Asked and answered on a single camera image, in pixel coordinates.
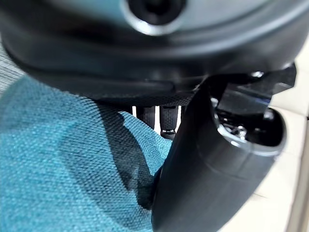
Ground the grey woven fabric sofa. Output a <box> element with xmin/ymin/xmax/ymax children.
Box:
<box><xmin>0</xmin><ymin>38</ymin><xmax>31</xmax><ymax>94</ymax></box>

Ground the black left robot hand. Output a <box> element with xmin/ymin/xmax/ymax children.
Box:
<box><xmin>0</xmin><ymin>0</ymin><xmax>309</xmax><ymax>232</ymax></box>

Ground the teal woven fabric cushion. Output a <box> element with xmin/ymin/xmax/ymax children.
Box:
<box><xmin>0</xmin><ymin>76</ymin><xmax>173</xmax><ymax>232</ymax></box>

